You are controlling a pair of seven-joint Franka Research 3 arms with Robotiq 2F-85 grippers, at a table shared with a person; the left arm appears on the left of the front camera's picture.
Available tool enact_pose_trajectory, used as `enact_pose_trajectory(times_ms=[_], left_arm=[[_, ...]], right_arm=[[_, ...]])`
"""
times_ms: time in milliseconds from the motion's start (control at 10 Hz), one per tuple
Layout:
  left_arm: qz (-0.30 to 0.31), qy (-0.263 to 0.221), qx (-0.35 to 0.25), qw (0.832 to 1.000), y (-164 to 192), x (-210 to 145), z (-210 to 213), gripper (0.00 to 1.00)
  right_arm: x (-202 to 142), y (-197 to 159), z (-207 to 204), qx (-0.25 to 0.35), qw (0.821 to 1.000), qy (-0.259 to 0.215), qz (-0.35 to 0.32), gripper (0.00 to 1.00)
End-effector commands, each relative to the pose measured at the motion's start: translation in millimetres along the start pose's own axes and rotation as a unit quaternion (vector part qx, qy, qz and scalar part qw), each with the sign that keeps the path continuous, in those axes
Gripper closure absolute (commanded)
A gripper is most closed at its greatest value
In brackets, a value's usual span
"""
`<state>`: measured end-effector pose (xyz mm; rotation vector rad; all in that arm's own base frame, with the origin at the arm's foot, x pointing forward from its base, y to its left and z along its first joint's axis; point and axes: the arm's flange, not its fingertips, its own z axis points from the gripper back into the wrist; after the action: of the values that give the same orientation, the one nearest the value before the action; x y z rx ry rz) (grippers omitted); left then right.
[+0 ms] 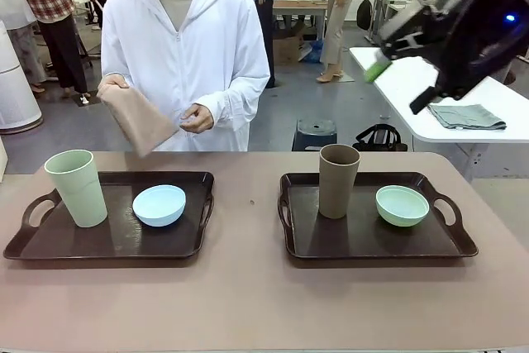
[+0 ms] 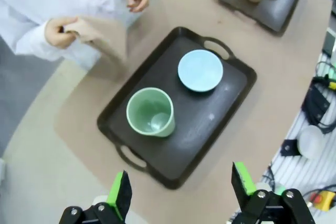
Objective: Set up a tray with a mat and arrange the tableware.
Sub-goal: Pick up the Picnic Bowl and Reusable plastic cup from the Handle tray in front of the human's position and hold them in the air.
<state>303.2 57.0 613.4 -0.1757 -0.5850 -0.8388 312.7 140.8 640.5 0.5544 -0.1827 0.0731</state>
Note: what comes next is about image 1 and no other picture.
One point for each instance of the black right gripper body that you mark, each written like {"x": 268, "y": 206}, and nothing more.
{"x": 475, "y": 39}

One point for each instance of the grey-green cloth mat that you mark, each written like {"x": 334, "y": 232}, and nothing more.
{"x": 467, "y": 117}

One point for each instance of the blue plastic bag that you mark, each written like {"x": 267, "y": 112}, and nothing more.
{"x": 316, "y": 52}

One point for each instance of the beige cloth mat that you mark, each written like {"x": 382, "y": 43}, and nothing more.
{"x": 140, "y": 121}

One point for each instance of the cardboard box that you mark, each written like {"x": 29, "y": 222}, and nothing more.
{"x": 287, "y": 49}

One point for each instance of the person in beige trousers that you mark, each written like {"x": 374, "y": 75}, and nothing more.
{"x": 336, "y": 26}

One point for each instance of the white side table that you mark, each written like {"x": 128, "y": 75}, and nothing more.
{"x": 413, "y": 96}

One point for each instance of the mint green bowl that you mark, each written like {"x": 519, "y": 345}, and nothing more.
{"x": 401, "y": 216}

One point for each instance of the person's left forearm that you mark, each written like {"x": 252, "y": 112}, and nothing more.
{"x": 235, "y": 98}

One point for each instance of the black bag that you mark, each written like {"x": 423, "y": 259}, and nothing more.
{"x": 380, "y": 140}

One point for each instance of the person's right hand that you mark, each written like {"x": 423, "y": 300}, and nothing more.
{"x": 115, "y": 81}

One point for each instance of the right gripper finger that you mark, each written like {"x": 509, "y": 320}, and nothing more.
{"x": 378, "y": 68}
{"x": 423, "y": 100}

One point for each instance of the black hanging backpack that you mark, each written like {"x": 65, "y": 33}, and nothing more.
{"x": 364, "y": 14}

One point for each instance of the person in white hoodie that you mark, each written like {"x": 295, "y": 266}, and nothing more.
{"x": 215, "y": 39}

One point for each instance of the white box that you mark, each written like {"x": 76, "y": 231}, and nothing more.
{"x": 2, "y": 160}

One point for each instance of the wooden background table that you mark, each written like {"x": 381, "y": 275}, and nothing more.
{"x": 297, "y": 3}

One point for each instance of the light green tall cup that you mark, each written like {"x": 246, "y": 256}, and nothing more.
{"x": 80, "y": 196}

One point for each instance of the dark blue plastic stool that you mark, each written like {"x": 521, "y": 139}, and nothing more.
{"x": 316, "y": 134}

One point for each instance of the person in white clothes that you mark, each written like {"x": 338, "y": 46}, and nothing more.
{"x": 16, "y": 6}

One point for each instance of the light blue bowl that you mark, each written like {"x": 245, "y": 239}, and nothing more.
{"x": 159, "y": 214}

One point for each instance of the brown tall cup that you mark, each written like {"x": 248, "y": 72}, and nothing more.
{"x": 339, "y": 187}

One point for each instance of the dark brown serving tray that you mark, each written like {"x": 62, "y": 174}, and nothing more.
{"x": 372, "y": 241}
{"x": 103, "y": 241}

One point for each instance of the person's left hand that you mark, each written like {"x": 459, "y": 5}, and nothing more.
{"x": 200, "y": 119}

